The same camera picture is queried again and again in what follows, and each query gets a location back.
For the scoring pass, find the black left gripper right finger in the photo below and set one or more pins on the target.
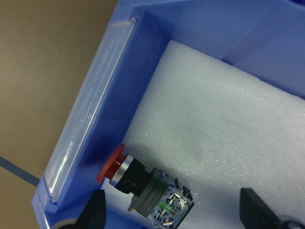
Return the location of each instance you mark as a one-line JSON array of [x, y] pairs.
[[255, 214]]

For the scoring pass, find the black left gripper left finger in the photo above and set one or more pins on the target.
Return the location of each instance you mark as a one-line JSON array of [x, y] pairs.
[[93, 215]]

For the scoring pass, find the red push button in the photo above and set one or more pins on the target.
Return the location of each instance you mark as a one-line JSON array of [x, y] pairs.
[[157, 196]]

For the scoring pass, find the white foam pad left bin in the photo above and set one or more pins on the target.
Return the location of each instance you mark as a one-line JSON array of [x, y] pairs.
[[218, 129]]

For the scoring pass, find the blue bin left side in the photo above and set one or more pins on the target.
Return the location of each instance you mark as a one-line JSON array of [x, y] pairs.
[[265, 38]]

